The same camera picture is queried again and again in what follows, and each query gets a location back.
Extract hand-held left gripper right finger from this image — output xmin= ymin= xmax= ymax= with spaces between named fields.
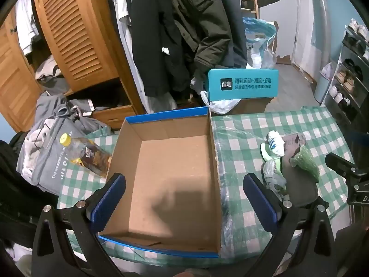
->
xmin=243 ymin=173 xmax=336 ymax=277

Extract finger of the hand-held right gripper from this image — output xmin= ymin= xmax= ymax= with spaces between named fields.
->
xmin=325 ymin=152 xmax=369 ymax=179

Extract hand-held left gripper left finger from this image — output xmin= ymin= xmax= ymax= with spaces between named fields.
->
xmin=32 ymin=172 xmax=127 ymax=277

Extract dark grey cloth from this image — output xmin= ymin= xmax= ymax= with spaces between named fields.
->
xmin=281 ymin=150 xmax=319 ymax=208

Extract white plastic bag blue print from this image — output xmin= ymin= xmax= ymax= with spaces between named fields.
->
xmin=265 ymin=131 xmax=286 ymax=158

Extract cardboard box blue outside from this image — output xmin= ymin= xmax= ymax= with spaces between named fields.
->
xmin=97 ymin=107 xmax=222 ymax=258

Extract plastic bottle yellow cap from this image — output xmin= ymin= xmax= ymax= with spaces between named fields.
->
xmin=60 ymin=133 xmax=112 ymax=178

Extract green white checked tablecloth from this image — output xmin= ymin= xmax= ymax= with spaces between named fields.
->
xmin=56 ymin=106 xmax=358 ymax=269

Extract pale blue bin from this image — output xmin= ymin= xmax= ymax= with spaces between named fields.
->
xmin=314 ymin=75 xmax=332 ymax=103

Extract small white hanging bag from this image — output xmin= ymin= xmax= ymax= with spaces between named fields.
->
xmin=319 ymin=63 xmax=335 ymax=78

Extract grey hooded garment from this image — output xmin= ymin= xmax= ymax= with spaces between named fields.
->
xmin=36 ymin=92 xmax=110 ymax=135

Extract teal shoe box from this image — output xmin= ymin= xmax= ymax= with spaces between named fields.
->
xmin=205 ymin=69 xmax=280 ymax=115

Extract metal shoe rack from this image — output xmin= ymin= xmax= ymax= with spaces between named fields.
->
xmin=320 ymin=24 xmax=369 ymax=127

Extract white door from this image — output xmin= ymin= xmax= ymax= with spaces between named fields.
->
xmin=291 ymin=0 xmax=329 ymax=72

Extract hanging dark coats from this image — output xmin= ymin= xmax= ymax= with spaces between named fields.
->
xmin=99 ymin=0 xmax=178 ymax=114

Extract blue translucent plastic bag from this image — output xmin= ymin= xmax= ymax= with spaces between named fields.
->
xmin=242 ymin=17 xmax=277 ymax=70

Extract wooden wardrobe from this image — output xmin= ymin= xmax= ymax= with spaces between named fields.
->
xmin=0 ymin=0 xmax=145 ymax=133

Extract black hanging coat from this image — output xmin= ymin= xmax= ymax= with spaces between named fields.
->
xmin=128 ymin=0 xmax=191 ymax=97

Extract dark navy hanging coat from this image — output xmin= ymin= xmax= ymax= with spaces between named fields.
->
xmin=210 ymin=0 xmax=248 ymax=68

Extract olive hanging jacket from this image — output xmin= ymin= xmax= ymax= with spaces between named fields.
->
xmin=166 ymin=0 xmax=232 ymax=72

